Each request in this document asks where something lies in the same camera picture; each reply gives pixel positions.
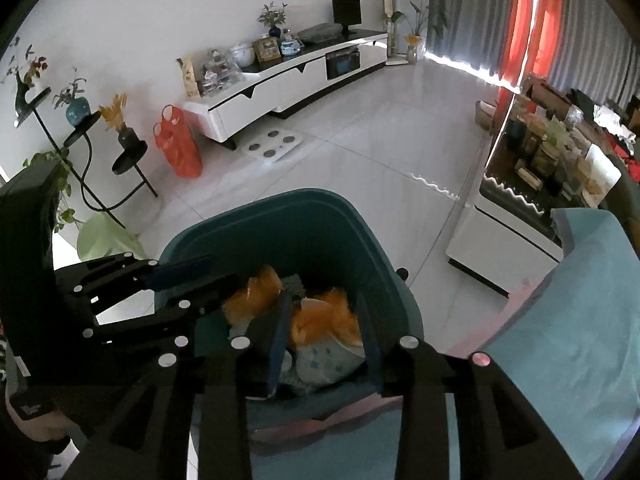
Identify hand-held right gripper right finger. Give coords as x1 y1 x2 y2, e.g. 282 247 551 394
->
356 304 583 480

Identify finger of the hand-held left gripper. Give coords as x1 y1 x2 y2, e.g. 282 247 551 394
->
54 254 239 302
81 281 242 357

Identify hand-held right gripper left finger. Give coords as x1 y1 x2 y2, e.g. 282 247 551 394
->
65 296 296 480

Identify white blue-printed tissue pack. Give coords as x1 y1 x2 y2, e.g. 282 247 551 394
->
294 342 369 387

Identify teal plastic trash bin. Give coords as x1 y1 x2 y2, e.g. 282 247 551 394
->
155 188 425 431

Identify person's left hand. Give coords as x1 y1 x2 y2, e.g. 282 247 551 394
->
2 402 71 448

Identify green trailing plant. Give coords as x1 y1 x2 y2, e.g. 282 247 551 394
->
22 150 84 234

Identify black metal plant stand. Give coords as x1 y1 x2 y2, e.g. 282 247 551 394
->
12 87 159 229

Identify red plastic bag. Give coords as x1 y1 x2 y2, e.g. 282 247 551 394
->
153 105 203 179

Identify dark vase with yellow flowers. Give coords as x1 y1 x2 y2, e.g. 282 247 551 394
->
99 92 139 149

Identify blue vase with plant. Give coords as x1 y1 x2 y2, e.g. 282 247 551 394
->
52 67 94 128

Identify black vase with red flowers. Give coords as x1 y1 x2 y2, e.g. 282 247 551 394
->
2 37 52 129

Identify white side cabinet with snacks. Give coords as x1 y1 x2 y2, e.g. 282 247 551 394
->
445 75 626 297

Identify wooden plaque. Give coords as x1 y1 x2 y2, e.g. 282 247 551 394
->
176 55 201 99

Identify white black tv cabinet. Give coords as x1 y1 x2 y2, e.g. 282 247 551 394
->
182 32 390 151

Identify glass ornament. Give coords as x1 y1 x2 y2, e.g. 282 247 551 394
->
200 49 243 96

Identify blue grey printed tablecloth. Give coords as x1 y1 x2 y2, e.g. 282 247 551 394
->
187 207 640 480

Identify white ceramic jar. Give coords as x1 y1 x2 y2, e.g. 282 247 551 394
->
230 42 256 67

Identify cluster of jars and packets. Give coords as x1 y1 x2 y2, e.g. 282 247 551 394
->
505 95 593 196

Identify woven floor basket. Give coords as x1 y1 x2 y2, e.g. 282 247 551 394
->
475 100 501 128

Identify dried flowers in vase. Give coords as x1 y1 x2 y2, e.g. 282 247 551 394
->
257 1 289 39

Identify grey stone tray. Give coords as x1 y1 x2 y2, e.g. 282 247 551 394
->
297 24 343 44

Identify white paper bag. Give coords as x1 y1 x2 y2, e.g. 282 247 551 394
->
582 144 622 208

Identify black monitor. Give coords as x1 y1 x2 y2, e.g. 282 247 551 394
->
332 0 362 36

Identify brown cardboard box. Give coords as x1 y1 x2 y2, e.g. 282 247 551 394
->
522 74 571 111

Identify red cloth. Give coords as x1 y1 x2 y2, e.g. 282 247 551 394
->
617 137 640 184

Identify black cloth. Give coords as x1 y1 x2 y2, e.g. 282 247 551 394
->
570 89 597 112

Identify white cloth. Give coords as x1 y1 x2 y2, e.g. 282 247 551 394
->
597 105 637 142

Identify tall leafy plant in vase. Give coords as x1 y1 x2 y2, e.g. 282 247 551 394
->
392 0 449 64

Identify grey and orange curtain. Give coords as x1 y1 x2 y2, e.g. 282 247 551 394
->
427 0 535 92
529 0 640 111

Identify wooden picture frame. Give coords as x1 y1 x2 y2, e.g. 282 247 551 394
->
252 37 282 64

